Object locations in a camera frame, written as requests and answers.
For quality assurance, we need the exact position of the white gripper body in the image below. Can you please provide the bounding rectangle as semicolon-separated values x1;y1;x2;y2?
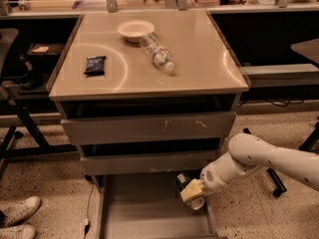
200;152;261;194

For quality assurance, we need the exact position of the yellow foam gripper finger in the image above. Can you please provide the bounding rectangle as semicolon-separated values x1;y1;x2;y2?
180;179;204;202

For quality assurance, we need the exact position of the green soda can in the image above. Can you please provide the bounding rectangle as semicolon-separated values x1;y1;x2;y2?
174;172;205;211

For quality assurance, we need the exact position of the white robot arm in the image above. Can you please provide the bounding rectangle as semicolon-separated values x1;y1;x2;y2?
180;133;319;203

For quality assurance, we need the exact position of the grey top drawer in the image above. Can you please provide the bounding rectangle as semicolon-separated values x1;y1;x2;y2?
59;94;241;146

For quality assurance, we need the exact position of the grey open bottom drawer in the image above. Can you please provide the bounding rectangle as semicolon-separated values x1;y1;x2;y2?
96;172;226;239

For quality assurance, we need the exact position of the grey middle drawer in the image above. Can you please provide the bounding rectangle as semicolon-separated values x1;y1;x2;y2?
77;137;223;175

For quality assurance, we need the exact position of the grey drawer cabinet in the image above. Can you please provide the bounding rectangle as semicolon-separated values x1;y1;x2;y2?
45;9;251;194

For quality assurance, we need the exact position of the black wheeled stand leg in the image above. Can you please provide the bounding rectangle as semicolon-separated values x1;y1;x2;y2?
242;126;288;199

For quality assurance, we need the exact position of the clear plastic water bottle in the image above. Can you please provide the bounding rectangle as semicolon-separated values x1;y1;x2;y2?
140;34;174;75

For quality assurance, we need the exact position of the dark blue snack packet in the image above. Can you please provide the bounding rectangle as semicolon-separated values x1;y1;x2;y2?
84;56;107;76

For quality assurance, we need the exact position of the white paper bowl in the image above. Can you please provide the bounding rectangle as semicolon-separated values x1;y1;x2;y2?
118;20;155;43

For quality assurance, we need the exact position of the white sneaker lower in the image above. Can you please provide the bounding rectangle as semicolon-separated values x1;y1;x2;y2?
0;225;36;239

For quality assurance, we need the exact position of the black cable on floor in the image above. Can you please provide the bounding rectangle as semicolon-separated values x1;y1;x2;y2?
82;182;96;239

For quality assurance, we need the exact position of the black chair frame left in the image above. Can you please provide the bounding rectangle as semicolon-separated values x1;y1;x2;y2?
0;28;76;174

